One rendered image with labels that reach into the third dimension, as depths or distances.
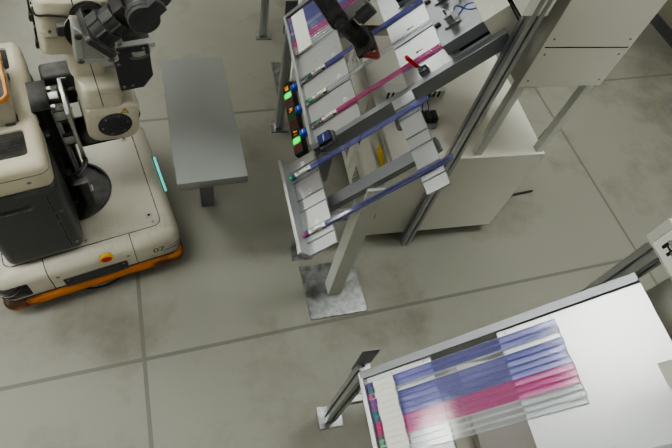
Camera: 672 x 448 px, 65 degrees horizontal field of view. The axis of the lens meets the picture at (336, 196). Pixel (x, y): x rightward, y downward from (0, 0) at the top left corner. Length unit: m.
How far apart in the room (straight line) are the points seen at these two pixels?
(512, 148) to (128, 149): 1.57
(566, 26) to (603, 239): 1.55
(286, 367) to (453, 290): 0.83
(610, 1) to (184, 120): 1.42
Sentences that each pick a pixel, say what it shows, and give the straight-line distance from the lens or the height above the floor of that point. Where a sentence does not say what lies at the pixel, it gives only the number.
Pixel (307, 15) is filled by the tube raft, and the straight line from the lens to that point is 2.19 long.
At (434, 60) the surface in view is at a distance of 1.72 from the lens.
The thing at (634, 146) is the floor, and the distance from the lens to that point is 3.62.
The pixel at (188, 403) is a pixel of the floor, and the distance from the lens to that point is 2.18.
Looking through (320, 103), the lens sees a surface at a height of 0.76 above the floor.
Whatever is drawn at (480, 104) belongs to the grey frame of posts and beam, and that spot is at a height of 0.96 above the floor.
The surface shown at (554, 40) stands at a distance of 1.76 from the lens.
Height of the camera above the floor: 2.12
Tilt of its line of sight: 55 degrees down
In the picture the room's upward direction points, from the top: 17 degrees clockwise
